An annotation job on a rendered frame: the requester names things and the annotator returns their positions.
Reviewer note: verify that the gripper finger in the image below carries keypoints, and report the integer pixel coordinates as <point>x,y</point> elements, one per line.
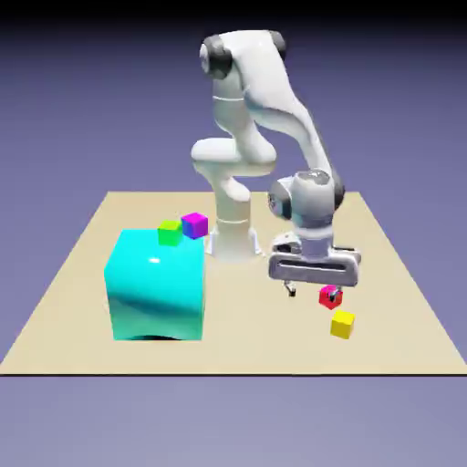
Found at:
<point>333,293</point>
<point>290,289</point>

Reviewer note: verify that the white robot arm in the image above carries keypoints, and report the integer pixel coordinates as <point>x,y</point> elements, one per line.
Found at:
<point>255,91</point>

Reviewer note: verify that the small yellow cube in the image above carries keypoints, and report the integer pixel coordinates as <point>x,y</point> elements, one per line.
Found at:
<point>342,324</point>

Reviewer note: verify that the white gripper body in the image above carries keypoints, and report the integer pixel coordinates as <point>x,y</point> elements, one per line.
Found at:
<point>313,268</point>

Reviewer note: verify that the small purple cube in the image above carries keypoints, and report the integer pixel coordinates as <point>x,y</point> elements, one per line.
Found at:
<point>195,225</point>

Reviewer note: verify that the small red cube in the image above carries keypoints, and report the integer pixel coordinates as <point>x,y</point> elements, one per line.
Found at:
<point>325,298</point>

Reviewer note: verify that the small green cube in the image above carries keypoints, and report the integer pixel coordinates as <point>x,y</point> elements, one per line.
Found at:
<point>169,232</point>

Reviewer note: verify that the large cyan box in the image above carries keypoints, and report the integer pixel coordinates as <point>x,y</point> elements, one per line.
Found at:
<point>155,288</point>

